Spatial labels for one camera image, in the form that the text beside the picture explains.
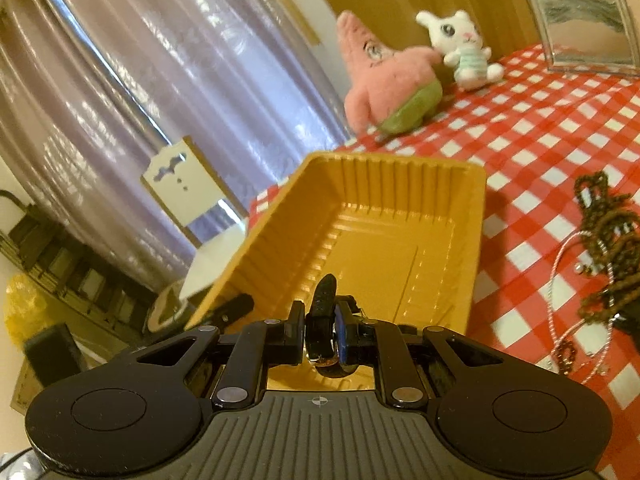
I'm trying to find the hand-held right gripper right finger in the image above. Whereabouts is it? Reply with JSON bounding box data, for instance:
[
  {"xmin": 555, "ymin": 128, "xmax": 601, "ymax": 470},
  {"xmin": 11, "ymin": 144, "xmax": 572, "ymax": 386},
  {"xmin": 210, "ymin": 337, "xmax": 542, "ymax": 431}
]
[{"xmin": 334, "ymin": 296, "xmax": 506, "ymax": 408}]

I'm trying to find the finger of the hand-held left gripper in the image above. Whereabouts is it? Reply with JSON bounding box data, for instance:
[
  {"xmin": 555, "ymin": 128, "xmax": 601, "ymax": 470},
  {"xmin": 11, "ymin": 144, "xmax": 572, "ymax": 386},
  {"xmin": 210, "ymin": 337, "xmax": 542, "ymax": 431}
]
[{"xmin": 212, "ymin": 294, "xmax": 255, "ymax": 330}]

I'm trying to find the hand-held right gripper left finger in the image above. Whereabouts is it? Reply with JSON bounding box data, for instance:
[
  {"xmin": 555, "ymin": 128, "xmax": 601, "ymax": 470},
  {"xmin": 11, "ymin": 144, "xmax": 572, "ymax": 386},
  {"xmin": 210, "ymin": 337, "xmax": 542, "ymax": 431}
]
[{"xmin": 131, "ymin": 301, "xmax": 307, "ymax": 411}]

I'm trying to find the black wrist watch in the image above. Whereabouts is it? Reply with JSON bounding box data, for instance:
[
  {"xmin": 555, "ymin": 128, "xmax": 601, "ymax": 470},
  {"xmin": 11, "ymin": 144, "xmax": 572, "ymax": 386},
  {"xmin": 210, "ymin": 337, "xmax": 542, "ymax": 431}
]
[{"xmin": 305, "ymin": 273, "xmax": 359, "ymax": 377}]

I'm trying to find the yellow plastic tray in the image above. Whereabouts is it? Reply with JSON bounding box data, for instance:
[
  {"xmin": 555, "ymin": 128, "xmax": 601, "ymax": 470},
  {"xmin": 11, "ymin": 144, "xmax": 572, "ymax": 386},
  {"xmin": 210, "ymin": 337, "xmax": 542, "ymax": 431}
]
[{"xmin": 182, "ymin": 152, "xmax": 487, "ymax": 391}]

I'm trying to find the silver cord necklace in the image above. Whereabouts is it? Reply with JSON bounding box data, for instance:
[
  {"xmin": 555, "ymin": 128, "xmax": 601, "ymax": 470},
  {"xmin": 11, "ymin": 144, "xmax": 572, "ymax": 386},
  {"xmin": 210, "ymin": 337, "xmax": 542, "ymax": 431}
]
[{"xmin": 546, "ymin": 232, "xmax": 621, "ymax": 377}]

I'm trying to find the dark wooden bead necklace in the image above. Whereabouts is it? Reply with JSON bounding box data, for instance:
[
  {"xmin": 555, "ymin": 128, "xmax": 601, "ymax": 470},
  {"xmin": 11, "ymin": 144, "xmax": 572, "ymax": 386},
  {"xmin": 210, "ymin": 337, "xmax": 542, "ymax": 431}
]
[{"xmin": 572, "ymin": 171, "xmax": 640, "ymax": 322}]

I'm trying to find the white wooden chair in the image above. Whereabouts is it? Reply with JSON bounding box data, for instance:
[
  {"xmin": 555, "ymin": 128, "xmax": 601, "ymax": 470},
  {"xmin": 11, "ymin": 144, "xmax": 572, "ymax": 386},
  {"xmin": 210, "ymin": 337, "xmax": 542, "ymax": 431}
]
[{"xmin": 141, "ymin": 135, "xmax": 251, "ymax": 301}]

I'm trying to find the dark metal rack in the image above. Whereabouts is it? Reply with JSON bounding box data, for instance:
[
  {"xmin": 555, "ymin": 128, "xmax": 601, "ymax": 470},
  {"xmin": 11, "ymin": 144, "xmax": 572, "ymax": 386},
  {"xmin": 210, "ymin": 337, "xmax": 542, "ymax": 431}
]
[{"xmin": 0, "ymin": 190, "xmax": 158, "ymax": 348}]

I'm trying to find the black box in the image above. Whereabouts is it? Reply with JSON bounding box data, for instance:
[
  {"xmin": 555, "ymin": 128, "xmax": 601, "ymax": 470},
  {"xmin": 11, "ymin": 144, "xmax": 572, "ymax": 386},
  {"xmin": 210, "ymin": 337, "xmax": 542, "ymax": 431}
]
[{"xmin": 22, "ymin": 324, "xmax": 85, "ymax": 387}]

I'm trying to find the yellow plastic bag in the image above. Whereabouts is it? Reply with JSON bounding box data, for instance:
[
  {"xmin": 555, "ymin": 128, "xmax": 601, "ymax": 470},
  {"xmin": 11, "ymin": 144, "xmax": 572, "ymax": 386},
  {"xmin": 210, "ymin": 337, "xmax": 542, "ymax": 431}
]
[{"xmin": 4, "ymin": 274, "xmax": 50, "ymax": 343}]

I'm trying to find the pink starfish plush toy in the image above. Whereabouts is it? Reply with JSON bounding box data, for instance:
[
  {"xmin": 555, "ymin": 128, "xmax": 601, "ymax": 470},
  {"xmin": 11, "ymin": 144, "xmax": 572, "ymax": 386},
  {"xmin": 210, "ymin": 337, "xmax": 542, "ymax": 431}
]
[{"xmin": 336, "ymin": 10, "xmax": 445, "ymax": 135}]

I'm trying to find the sheer lilac curtain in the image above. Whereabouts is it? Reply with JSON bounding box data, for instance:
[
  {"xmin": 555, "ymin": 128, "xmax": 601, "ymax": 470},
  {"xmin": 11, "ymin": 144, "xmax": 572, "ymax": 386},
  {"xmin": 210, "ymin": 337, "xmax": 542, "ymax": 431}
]
[{"xmin": 0, "ymin": 0, "xmax": 351, "ymax": 291}]

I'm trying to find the red checkered tablecloth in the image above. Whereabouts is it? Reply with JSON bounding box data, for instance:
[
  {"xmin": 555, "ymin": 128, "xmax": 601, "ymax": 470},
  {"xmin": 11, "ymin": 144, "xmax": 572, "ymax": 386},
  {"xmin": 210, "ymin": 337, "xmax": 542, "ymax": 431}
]
[{"xmin": 248, "ymin": 42, "xmax": 640, "ymax": 480}]

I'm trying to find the white rabbit plush toy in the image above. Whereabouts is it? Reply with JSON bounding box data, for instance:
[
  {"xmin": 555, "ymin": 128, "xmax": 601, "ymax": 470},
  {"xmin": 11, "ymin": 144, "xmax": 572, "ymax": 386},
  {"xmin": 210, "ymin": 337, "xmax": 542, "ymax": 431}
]
[{"xmin": 416, "ymin": 9, "xmax": 505, "ymax": 92}]

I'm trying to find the glass picture frame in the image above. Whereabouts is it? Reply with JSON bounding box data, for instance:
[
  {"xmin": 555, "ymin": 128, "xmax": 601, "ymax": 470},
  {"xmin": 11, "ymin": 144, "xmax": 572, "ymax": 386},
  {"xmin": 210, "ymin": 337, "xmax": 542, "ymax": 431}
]
[{"xmin": 526, "ymin": 0, "xmax": 640, "ymax": 78}]

